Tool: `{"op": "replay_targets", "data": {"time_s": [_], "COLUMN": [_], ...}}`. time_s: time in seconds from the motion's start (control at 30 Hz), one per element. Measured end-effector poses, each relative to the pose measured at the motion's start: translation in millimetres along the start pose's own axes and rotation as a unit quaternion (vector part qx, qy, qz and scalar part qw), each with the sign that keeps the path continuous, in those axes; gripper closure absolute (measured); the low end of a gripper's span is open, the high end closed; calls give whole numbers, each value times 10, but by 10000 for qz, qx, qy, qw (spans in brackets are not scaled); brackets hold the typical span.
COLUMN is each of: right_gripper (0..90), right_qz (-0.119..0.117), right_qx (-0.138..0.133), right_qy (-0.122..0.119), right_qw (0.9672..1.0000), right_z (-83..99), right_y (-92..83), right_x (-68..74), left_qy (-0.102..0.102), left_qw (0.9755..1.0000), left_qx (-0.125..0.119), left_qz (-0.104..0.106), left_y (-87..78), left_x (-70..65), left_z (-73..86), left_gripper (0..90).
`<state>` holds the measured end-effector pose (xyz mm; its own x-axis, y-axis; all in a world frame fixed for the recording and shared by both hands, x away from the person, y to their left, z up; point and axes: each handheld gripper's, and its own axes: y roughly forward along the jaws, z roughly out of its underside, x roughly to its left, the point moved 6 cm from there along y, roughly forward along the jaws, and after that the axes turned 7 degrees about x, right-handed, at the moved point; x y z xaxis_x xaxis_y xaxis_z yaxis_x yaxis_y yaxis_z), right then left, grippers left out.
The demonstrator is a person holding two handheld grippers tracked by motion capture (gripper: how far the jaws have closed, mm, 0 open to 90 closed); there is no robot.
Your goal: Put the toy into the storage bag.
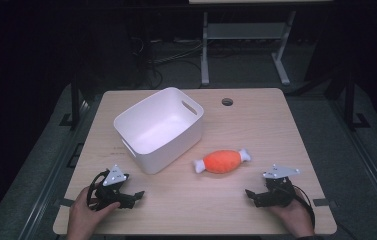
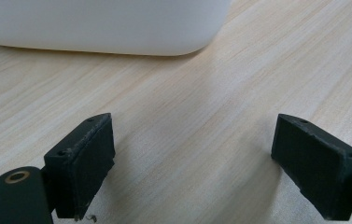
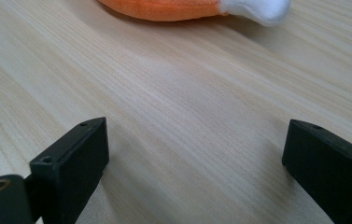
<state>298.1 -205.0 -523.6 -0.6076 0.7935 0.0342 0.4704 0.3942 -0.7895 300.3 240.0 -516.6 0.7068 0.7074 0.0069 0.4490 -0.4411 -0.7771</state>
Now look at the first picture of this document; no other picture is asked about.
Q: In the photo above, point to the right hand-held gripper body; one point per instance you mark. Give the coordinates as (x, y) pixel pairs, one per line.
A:
(277, 186)

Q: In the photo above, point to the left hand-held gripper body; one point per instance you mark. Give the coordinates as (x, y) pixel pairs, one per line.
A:
(113, 176)

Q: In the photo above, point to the orange plush toy white ends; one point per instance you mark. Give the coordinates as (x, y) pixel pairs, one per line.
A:
(222, 161)

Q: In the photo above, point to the white plastic storage bin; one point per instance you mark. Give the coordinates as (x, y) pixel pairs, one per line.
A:
(161, 131)

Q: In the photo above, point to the person's right hand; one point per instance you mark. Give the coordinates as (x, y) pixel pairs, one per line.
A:
(294, 216)

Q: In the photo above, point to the person's left hand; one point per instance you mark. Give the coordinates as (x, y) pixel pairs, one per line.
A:
(82, 216)

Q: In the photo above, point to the black metal stand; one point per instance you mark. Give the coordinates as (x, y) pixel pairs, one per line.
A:
(75, 100)
(350, 100)

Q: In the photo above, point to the grey table edge bracket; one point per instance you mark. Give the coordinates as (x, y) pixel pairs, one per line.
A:
(321, 202)
(65, 202)

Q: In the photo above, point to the aluminium floor rail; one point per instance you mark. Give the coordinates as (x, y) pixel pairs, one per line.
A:
(366, 160)
(52, 170)

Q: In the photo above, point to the white metal table frame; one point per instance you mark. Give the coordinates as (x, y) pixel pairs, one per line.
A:
(242, 31)

